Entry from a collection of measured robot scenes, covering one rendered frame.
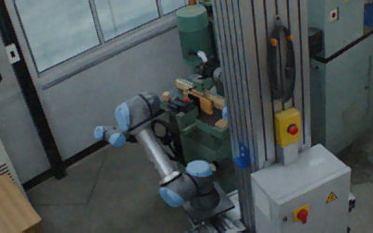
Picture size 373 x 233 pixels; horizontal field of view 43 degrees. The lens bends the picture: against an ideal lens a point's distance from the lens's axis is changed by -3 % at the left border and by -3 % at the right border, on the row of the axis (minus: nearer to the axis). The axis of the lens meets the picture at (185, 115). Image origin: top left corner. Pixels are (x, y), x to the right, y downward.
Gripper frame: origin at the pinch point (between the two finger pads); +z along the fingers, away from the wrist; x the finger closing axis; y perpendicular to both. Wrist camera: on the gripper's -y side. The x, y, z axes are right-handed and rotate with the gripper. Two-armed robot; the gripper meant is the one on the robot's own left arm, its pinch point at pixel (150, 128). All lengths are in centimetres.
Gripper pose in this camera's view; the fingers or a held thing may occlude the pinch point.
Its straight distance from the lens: 287.5
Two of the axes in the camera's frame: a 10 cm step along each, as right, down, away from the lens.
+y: -1.7, 9.7, 1.9
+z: 7.7, 0.1, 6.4
